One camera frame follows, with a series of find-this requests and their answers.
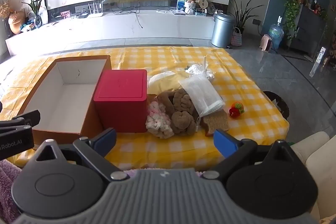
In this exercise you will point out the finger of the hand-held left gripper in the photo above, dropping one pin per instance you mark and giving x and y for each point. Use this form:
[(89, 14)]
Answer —
[(27, 117)]

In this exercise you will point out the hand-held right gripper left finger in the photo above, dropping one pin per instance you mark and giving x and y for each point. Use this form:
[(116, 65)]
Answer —
[(106, 140)]

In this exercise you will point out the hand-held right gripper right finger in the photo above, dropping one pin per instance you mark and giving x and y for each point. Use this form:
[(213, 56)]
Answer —
[(224, 142)]

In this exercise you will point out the brown bear-shaped sponge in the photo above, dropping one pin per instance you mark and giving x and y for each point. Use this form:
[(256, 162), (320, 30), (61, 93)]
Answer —
[(215, 122)]

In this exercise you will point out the white cardboard box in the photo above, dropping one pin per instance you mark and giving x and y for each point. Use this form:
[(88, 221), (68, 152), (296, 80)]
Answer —
[(63, 98)]

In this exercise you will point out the white mesh cloth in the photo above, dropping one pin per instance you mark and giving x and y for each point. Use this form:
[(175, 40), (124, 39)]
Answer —
[(200, 95)]

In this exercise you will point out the brown towel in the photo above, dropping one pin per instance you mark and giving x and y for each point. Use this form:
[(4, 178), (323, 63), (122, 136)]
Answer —
[(181, 109)]

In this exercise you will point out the pink white crochet cloth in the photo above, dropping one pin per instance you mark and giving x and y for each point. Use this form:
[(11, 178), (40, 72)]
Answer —
[(157, 120)]

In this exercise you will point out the orange red crochet toy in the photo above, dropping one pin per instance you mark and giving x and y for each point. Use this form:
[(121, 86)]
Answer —
[(236, 109)]

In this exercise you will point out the purple fuzzy cloth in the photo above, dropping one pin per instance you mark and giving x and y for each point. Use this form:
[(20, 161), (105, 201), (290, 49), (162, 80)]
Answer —
[(8, 179)]

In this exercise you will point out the red square box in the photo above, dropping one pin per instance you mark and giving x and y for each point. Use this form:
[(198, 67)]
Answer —
[(120, 100)]

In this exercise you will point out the yellow checked tablecloth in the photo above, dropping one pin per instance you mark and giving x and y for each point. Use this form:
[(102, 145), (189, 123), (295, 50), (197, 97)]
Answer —
[(236, 77)]

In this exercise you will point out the black round bin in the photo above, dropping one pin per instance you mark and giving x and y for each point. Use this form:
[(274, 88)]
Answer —
[(279, 104)]

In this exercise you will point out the white plastic bag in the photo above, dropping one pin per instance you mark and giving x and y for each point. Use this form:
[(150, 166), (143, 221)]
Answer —
[(197, 69)]

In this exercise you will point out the cream towel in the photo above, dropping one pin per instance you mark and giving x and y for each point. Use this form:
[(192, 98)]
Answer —
[(162, 82)]

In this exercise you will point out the cream cushion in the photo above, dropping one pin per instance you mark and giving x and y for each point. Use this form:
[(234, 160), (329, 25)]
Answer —
[(315, 151)]

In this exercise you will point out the orange round vase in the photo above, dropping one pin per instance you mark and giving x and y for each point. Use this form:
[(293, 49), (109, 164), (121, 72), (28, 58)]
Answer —
[(14, 22)]

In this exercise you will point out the woven basket bag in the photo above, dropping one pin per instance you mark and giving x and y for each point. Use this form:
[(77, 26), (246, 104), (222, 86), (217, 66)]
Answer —
[(237, 38)]

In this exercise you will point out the green plant in glass vase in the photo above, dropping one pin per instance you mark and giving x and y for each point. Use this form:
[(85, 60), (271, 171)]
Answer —
[(36, 10)]

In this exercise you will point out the pink space heater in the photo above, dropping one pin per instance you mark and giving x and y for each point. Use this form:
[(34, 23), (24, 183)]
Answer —
[(267, 43)]

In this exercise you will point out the white long media console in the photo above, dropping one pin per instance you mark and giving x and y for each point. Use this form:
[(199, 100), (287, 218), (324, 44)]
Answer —
[(118, 28)]

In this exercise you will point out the grey metal trash can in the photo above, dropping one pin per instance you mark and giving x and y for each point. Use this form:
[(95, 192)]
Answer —
[(222, 29)]

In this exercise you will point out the blue water jug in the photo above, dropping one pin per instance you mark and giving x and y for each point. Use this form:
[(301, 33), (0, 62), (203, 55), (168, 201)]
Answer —
[(276, 32)]

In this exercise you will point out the white long strip device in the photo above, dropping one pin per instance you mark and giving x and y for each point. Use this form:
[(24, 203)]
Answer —
[(318, 61)]

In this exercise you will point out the white router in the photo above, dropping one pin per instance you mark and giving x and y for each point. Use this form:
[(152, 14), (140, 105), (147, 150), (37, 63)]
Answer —
[(94, 12)]

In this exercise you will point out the tall leafy potted plant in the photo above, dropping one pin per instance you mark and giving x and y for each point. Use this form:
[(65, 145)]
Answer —
[(241, 12)]

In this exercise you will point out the dark grey cabinet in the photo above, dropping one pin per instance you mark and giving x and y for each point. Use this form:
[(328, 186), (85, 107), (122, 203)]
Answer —
[(307, 29)]

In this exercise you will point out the round hand fan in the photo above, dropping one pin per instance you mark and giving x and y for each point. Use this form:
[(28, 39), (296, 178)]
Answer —
[(203, 3)]

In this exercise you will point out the trailing vine plant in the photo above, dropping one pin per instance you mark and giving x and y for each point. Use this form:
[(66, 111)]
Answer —
[(291, 7)]

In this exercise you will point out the small pink photo frame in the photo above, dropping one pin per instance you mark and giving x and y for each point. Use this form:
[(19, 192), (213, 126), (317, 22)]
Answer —
[(65, 14)]

